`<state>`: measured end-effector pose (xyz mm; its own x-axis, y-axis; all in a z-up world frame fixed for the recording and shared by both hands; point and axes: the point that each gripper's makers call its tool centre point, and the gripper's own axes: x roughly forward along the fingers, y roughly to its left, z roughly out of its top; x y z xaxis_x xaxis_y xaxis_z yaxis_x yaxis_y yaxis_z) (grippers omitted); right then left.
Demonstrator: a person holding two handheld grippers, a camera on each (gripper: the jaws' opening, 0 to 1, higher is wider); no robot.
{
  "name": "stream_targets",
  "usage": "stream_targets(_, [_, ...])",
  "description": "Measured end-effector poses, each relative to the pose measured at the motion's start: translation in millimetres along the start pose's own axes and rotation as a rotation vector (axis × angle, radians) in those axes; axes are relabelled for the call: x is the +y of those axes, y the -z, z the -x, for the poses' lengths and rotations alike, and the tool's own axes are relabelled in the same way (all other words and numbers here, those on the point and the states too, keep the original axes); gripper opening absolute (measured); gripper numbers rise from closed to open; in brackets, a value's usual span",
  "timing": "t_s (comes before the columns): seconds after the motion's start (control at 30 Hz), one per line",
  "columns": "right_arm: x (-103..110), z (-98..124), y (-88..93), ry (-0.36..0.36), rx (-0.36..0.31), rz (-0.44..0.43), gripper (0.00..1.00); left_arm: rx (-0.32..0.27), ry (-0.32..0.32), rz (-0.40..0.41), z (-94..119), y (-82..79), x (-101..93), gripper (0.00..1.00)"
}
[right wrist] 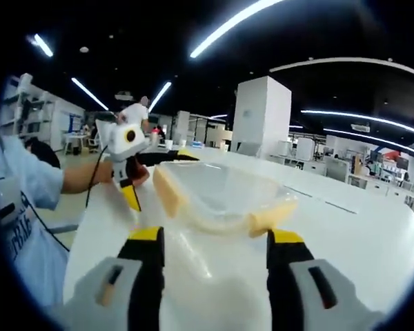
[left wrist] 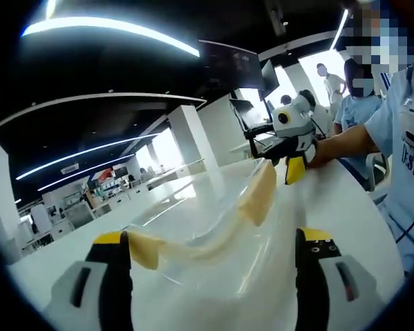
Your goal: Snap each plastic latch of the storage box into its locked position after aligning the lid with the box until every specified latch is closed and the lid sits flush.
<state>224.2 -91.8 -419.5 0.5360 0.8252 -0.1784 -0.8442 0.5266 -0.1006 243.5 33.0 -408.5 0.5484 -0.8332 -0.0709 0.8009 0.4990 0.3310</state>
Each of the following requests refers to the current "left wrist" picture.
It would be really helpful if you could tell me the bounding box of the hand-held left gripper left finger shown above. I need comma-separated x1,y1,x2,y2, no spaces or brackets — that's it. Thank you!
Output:
49,230,135,331

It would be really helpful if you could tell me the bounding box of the short ceiling light strip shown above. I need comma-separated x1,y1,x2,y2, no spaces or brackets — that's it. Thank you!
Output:
331,8,349,49

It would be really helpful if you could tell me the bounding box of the row of white desks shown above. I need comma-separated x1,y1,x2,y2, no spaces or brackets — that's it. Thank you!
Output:
89,158,206,214

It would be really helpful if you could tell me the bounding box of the operator in light-blue shirt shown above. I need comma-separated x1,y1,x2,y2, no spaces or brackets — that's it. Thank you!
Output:
364,61,414,277

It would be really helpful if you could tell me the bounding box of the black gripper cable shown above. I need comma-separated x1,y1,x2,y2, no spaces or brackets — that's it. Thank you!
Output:
396,208,414,242

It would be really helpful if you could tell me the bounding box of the long curved ceiling light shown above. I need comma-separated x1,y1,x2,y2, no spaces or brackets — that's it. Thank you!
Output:
20,17,201,58

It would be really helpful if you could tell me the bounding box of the large black monitor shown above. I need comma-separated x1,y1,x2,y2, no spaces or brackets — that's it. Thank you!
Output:
198,39,266,90

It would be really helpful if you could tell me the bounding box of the white square pillar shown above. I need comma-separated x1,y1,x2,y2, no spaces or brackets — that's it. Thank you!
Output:
0,137,21,265
167,105,219,173

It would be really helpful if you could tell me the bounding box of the white tall appliance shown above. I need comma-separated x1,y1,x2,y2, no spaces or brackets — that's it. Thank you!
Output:
30,205,52,235

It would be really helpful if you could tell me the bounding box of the small black monitor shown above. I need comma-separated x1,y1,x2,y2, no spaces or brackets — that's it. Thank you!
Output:
260,59,280,93

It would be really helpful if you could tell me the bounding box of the thin ceiling light strip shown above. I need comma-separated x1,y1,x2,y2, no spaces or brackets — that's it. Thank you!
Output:
15,132,159,180
37,153,137,191

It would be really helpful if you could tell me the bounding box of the clear plastic bag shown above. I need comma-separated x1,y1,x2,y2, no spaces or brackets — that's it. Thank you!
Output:
124,160,299,301

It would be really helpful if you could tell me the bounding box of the person's right hand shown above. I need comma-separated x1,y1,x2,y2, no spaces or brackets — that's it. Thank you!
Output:
306,137,336,170

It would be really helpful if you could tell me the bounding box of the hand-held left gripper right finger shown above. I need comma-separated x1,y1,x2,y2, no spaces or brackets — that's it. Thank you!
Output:
294,226,380,331

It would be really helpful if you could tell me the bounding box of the grey office chair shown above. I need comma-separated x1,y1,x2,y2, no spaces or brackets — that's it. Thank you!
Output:
365,153,391,194

